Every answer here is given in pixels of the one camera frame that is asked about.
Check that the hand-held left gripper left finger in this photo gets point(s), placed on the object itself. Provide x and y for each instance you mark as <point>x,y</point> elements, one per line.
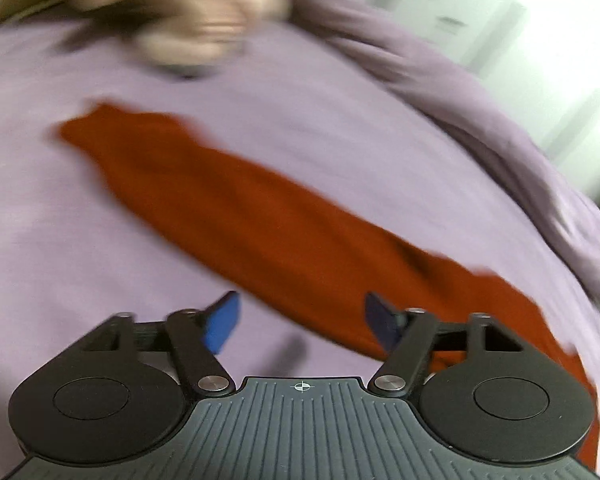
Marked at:
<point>223,321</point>

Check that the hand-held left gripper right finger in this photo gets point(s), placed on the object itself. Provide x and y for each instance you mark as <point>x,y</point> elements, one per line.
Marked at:
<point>380,321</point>

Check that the rust red garment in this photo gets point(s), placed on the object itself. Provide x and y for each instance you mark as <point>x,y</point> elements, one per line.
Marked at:
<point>260,220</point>

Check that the purple bed sheet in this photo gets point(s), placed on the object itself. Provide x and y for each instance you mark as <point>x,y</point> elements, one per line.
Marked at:
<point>70,220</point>

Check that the purple duvet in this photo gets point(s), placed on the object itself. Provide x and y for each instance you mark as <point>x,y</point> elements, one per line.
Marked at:
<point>430,75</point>

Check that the white wardrobe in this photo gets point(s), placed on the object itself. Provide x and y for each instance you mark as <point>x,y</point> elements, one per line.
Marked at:
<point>520,50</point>

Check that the cream plush toy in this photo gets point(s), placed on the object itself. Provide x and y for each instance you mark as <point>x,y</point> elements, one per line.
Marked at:
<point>190,5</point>

